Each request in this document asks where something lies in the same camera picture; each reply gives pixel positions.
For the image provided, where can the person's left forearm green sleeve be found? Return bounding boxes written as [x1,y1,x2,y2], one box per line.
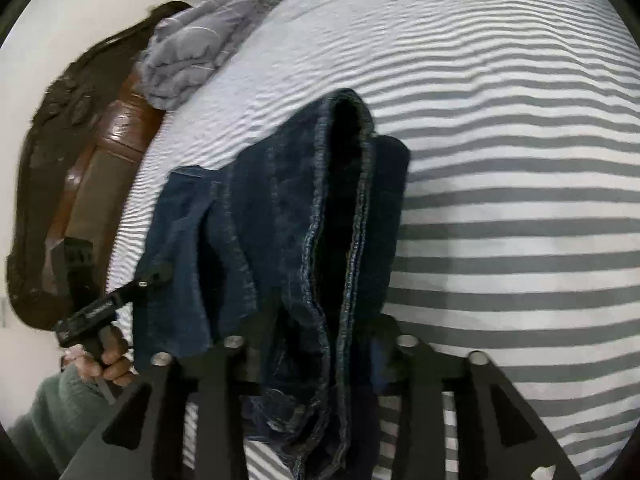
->
[5,362,142,480]

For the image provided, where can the person's left hand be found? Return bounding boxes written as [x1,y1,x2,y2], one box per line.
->
[60,325,139,389]

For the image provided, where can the dark blue denim pants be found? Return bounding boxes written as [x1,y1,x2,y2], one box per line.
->
[131,87,412,480]

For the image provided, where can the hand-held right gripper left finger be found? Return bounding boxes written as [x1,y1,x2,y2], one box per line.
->
[60,305,282,480]

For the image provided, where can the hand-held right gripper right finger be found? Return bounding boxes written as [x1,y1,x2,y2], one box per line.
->
[367,312,583,480]

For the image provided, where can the brown wooden headboard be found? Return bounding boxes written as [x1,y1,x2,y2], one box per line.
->
[6,0,194,332]

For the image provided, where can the grey crumpled blanket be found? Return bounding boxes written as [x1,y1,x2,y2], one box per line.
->
[136,0,287,112]

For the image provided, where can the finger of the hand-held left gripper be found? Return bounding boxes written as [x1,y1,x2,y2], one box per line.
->
[116,264,175,307]

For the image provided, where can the grey white striped bed sheet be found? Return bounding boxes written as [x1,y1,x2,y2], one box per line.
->
[105,0,640,480]

